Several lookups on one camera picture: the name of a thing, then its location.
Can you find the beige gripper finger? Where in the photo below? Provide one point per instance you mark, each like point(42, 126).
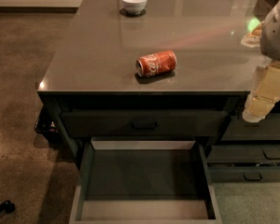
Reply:
point(265, 93)

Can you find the red coke can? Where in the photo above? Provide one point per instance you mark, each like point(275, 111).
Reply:
point(155, 64)

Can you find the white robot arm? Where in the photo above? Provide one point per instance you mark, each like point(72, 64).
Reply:
point(270, 36)

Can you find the right top drawer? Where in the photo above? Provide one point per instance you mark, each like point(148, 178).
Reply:
point(266, 129)

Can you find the right middle drawer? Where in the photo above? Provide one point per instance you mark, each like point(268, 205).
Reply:
point(258, 154)

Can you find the right bottom drawer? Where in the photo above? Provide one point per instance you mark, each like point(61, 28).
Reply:
point(245, 174)

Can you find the dark grey drawer cabinet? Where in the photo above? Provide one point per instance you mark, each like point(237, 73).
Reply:
point(94, 68)

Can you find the open middle drawer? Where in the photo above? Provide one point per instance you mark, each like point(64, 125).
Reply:
point(144, 183)

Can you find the closed top drawer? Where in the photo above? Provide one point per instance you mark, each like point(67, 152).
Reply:
point(143, 122)

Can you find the snack bag on counter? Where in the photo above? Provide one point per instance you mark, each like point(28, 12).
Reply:
point(252, 39)

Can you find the white ceramic bowl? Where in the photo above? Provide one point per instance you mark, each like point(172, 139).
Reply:
point(134, 7)

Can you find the black basket beside cabinet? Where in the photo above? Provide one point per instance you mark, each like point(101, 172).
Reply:
point(44, 125)

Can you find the black object on floor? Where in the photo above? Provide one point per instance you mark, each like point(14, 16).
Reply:
point(7, 206)

